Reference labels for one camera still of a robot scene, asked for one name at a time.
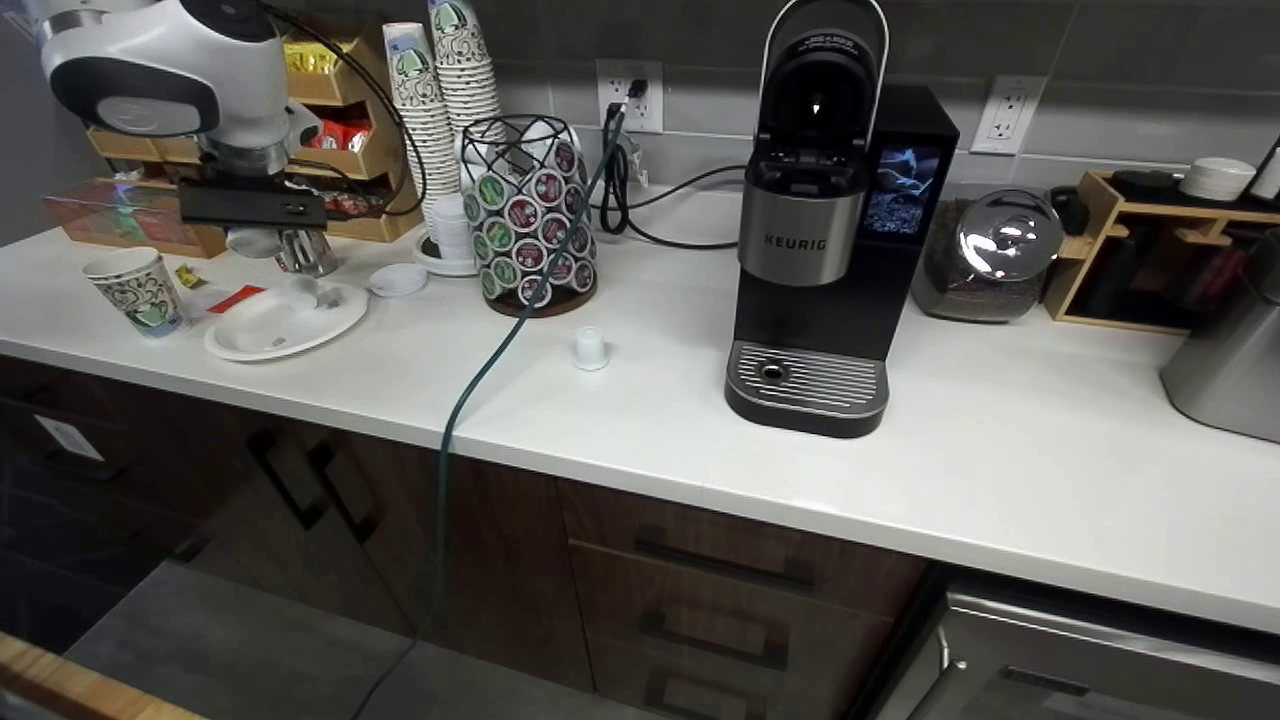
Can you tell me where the bright yellow packets pile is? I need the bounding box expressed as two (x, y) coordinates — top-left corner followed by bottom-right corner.
(281, 36), (350, 82)

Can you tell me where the black Keurig coffee machine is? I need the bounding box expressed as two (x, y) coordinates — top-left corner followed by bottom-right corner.
(722, 0), (964, 444)

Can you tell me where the red packets pile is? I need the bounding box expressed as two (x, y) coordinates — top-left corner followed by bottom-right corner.
(309, 105), (382, 158)

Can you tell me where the small white creamer cup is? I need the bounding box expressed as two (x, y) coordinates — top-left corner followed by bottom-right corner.
(278, 272), (331, 315)

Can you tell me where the teal cable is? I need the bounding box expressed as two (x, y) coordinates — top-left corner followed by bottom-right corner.
(420, 198), (596, 653)

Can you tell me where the small white pod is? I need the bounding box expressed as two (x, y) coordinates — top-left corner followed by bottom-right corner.
(569, 324), (618, 378)

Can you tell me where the steel dishwasher front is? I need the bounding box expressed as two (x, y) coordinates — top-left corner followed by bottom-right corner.
(868, 565), (1280, 720)

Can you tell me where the white round container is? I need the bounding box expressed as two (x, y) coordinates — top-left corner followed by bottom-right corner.
(1175, 153), (1259, 209)

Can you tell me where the wire coffee pod carousel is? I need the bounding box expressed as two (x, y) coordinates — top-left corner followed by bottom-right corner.
(453, 111), (605, 322)

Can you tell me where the stainless steel stirrer cup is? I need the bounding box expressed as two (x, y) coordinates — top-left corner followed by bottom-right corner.
(272, 224), (345, 282)

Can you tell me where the white wall outlet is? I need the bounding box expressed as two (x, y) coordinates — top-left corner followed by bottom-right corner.
(592, 58), (667, 141)
(969, 71), (1049, 159)

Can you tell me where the snack box tray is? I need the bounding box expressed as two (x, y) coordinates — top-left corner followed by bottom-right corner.
(39, 172), (232, 265)

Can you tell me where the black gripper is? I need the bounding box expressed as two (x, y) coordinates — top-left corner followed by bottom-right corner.
(178, 168), (337, 265)

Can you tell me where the wooden bar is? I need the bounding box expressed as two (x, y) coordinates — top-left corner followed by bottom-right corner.
(0, 627), (209, 720)

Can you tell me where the red packet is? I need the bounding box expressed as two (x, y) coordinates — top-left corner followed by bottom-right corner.
(203, 282), (272, 322)

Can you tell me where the dark wooden cabinet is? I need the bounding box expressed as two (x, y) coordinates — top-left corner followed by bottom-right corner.
(0, 350), (942, 720)

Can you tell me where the black power cable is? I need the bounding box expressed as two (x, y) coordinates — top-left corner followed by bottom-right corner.
(592, 95), (752, 255)

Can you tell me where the wooden rack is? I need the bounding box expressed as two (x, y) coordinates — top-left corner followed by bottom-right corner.
(1039, 168), (1280, 332)

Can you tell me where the steel appliance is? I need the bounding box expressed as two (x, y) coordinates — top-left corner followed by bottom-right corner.
(1156, 236), (1280, 448)

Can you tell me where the white round plate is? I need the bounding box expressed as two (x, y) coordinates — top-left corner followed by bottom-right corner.
(199, 272), (371, 369)

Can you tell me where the stack of white lids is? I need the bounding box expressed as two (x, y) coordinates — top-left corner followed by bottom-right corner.
(424, 188), (479, 265)

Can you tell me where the wooden shelf organizer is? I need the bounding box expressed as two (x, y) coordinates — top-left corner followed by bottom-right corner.
(79, 20), (434, 252)

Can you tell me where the black cabinet door handle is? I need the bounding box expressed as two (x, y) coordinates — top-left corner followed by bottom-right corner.
(305, 437), (385, 549)
(245, 424), (331, 535)

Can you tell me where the stack of paper cups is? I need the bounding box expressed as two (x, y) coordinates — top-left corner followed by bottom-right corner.
(382, 16), (463, 219)
(424, 0), (504, 141)

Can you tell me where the black drawer handle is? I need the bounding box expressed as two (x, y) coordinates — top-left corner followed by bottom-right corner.
(638, 604), (793, 676)
(628, 524), (819, 602)

